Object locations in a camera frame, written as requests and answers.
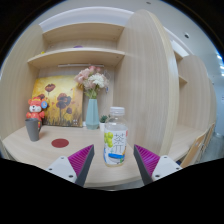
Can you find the yellow poppy flower painting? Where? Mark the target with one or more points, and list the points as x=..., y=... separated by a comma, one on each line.
x=61, y=96

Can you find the teal faceted vase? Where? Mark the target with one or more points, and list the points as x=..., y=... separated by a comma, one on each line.
x=92, y=115

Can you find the clear plastic drink bottle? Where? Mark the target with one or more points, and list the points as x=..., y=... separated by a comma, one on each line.
x=115, y=140

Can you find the grey textured mug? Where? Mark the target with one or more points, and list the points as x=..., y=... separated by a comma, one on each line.
x=33, y=129

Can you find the red plush mouse toy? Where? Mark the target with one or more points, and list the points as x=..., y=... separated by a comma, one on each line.
x=35, y=108

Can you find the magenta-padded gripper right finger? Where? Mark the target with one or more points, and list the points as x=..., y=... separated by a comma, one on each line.
x=150, y=163

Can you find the flat round red coaster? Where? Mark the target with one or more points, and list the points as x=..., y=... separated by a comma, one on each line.
x=60, y=143

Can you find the light wood chair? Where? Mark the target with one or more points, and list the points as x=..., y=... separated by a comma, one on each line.
x=193, y=151

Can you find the pink and white flower bouquet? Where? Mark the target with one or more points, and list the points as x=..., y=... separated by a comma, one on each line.
x=91, y=80

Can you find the slim under-shelf light bar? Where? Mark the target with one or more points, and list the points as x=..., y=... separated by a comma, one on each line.
x=80, y=65

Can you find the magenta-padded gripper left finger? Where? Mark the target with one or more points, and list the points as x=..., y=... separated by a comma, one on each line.
x=78, y=163

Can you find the light wood shelf boards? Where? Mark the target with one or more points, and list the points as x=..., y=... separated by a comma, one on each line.
x=76, y=55

